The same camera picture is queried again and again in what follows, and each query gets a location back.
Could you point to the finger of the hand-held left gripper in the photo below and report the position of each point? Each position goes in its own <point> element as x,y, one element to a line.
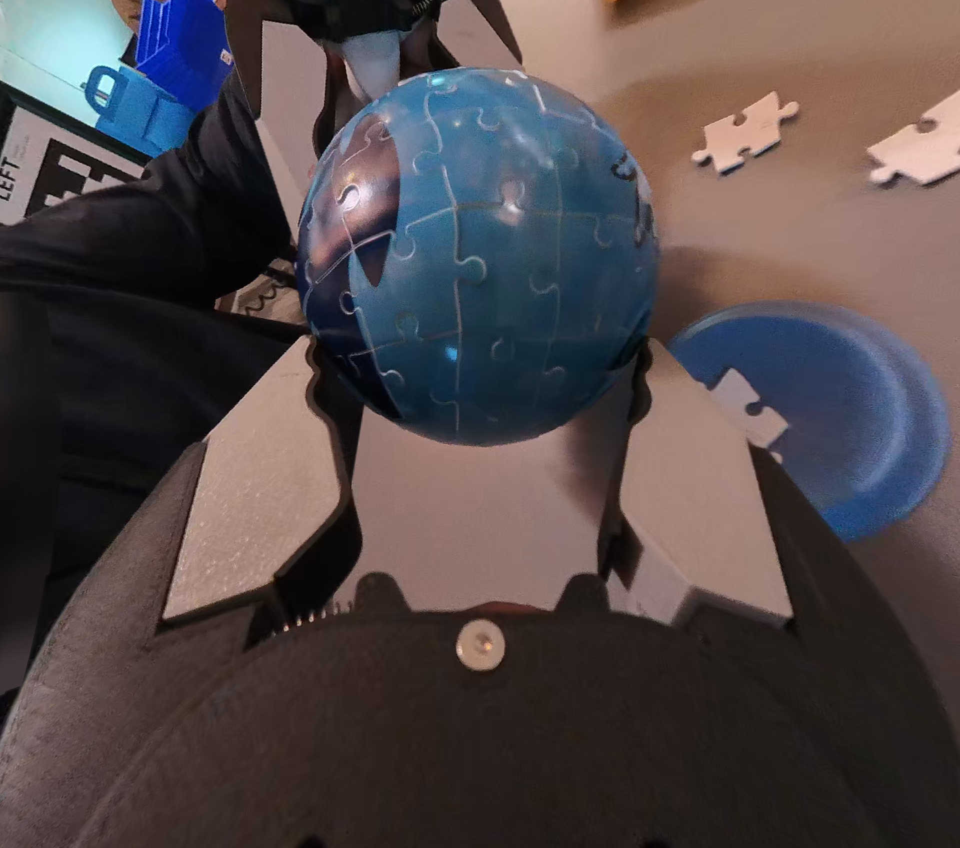
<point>472,37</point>
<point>289,75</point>

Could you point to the person's left hand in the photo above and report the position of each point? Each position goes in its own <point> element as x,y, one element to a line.
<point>341,105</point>

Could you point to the blue puzzle ball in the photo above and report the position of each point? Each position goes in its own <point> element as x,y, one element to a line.
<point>487,263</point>

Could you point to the white puzzle piece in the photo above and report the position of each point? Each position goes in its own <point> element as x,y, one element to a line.
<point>919,150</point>
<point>750,405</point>
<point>742,131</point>

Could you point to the black white marker tag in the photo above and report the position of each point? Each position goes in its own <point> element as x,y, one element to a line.
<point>52,165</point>

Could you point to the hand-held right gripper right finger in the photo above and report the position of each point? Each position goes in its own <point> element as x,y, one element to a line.
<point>690,510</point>

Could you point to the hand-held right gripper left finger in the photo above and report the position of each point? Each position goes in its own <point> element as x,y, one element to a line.
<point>255,510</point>

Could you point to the blue ball stand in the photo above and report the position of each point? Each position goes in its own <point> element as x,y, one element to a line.
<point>847,413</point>

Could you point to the light blue plastic holder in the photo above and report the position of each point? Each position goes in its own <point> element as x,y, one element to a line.
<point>142,109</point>

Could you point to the blue ribbed plastic crate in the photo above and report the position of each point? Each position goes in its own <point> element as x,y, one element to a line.
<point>184,45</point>

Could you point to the person's left forearm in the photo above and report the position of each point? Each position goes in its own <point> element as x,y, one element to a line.
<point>150,225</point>

